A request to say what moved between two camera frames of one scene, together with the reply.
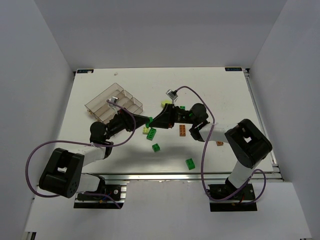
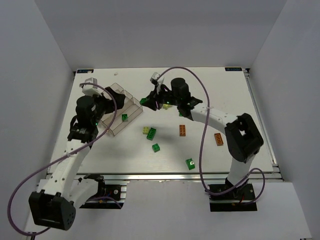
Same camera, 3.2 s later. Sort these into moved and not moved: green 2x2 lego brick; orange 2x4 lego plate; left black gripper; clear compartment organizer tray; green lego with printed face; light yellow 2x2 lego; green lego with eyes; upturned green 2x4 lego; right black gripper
Moved: green lego with printed face; left black gripper; right black gripper
Not moved: light yellow 2x2 lego; green 2x2 lego brick; orange 2x4 lego plate; clear compartment organizer tray; upturned green 2x4 lego; green lego with eyes
